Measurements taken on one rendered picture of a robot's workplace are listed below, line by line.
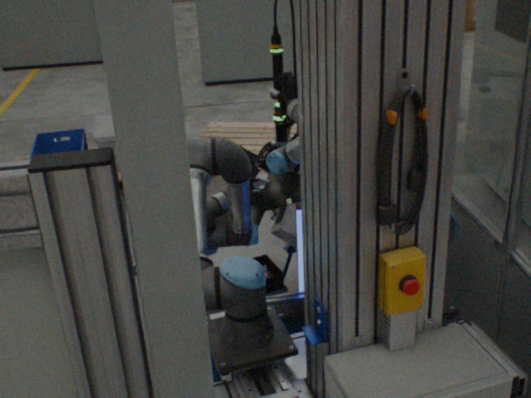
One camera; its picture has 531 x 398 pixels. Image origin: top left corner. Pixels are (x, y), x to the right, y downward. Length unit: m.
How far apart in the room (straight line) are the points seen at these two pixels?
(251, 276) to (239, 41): 6.36
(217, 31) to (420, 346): 6.64
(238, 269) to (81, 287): 1.21
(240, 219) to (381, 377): 0.90
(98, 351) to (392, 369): 0.97
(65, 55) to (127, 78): 9.26
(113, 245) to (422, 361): 1.06
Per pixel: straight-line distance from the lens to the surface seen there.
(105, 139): 5.25
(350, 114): 1.24
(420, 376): 1.45
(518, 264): 2.35
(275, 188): 2.36
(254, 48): 7.96
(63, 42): 9.68
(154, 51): 0.45
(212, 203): 2.23
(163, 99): 0.46
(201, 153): 1.93
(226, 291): 1.73
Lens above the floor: 2.17
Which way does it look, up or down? 26 degrees down
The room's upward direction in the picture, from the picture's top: 3 degrees counter-clockwise
